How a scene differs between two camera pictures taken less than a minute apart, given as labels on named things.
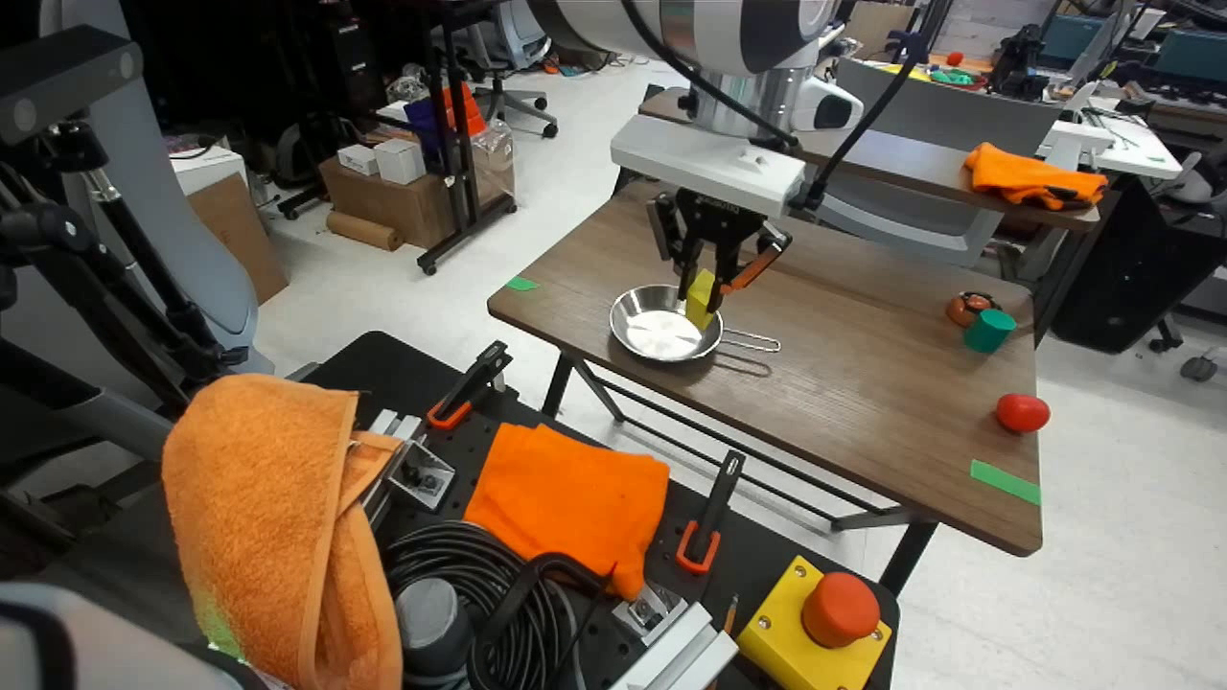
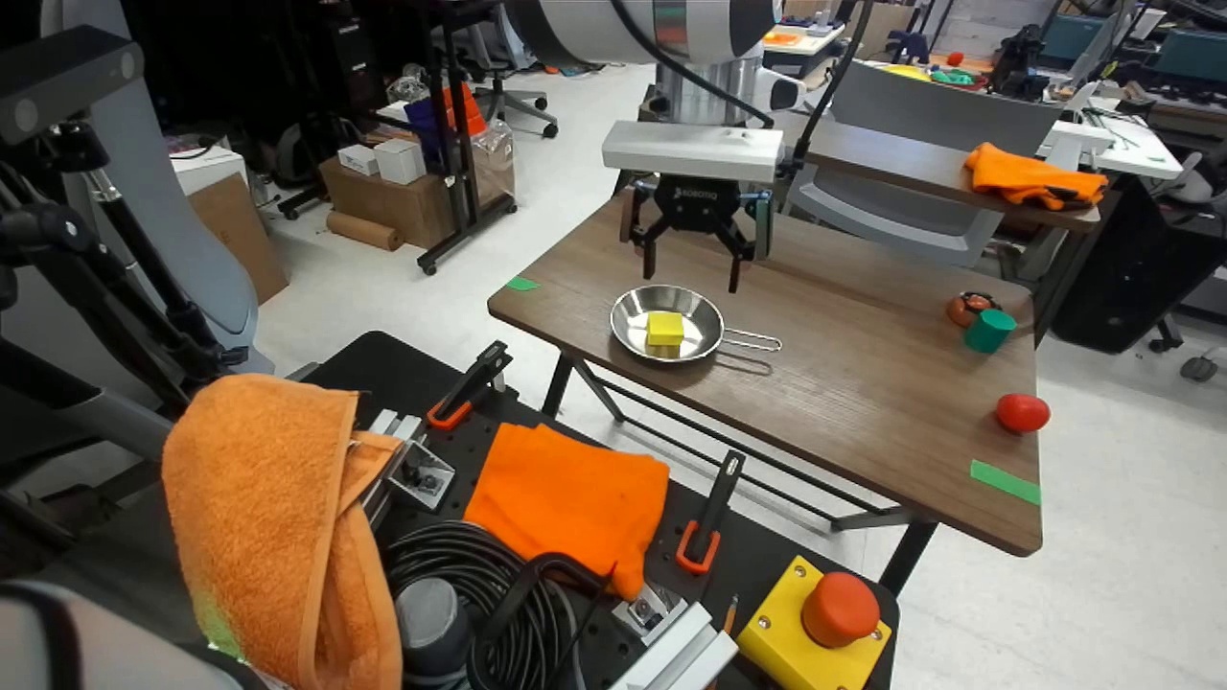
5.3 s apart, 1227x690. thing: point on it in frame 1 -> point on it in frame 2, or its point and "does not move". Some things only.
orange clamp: (464, 389) does not move
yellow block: (701, 292) -> (665, 334)
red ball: (1023, 412) does not move
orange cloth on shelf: (1032, 180) does not move
